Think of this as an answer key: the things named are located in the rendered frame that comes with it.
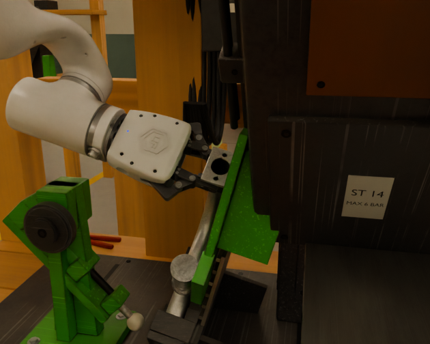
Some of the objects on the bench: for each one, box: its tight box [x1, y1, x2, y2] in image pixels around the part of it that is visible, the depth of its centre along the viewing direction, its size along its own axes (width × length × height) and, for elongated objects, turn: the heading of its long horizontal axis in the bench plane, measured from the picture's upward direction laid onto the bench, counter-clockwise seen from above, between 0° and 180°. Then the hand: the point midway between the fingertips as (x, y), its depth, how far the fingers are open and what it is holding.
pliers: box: [90, 235, 121, 249], centre depth 111 cm, size 16×5×1 cm, turn 73°
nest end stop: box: [147, 330, 188, 344], centre depth 65 cm, size 4×7×6 cm, turn 78°
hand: (214, 172), depth 65 cm, fingers closed on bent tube, 3 cm apart
